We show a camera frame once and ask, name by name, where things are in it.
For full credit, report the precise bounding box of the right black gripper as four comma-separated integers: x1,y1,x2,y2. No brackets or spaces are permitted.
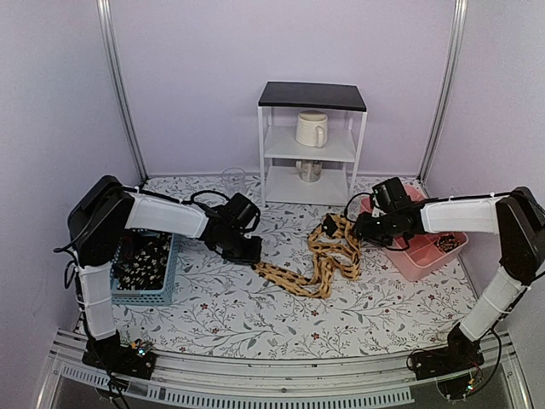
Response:
350,210,399,247

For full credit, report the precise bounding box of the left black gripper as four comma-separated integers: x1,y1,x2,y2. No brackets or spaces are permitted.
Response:
221,227,263,264

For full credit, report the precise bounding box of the yellow beetle-print tie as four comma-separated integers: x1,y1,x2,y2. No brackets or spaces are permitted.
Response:
251,213,361,299

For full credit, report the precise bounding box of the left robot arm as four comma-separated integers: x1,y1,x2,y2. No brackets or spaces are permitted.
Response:
56,176,262,370

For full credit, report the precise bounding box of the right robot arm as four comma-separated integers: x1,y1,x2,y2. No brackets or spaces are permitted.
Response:
353,177,544,372

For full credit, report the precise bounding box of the floral table mat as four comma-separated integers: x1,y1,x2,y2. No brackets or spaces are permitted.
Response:
83,173,482,361

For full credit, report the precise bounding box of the pink divided organizer tray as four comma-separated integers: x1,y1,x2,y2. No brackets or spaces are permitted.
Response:
359,183,469,282

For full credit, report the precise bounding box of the clear glass cup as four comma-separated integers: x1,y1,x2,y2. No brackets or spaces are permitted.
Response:
221,167,247,198

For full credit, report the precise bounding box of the rolled yellow-black tie in tray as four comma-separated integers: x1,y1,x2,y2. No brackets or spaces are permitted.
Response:
433,233,462,253

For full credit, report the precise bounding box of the white shelf with black top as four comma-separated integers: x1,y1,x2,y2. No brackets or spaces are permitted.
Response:
257,81,367,205

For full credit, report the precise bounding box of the black white-patterned tie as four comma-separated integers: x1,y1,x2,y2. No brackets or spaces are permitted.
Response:
112,230,172,291

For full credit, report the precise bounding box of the cream ceramic mug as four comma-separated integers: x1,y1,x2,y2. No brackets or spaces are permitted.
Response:
295,111,329,148

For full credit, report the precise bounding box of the blue plastic basket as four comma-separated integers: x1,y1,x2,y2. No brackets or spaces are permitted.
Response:
111,230,181,306

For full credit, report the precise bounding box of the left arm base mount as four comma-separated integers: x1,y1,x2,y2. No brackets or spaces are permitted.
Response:
82,337,157,380

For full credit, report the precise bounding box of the front aluminium rail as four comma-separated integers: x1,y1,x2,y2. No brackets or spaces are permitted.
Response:
32,330,536,408

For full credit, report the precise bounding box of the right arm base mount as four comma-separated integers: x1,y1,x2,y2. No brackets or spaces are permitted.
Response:
406,327,485,380

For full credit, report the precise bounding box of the right aluminium frame post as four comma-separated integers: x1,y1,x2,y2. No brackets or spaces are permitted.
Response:
417,0,468,184

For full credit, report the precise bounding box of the aluminium frame post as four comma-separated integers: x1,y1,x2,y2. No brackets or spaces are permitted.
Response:
417,0,468,184
96,0,149,182

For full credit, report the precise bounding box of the left aluminium frame post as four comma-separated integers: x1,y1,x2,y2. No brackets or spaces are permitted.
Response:
96,0,149,182

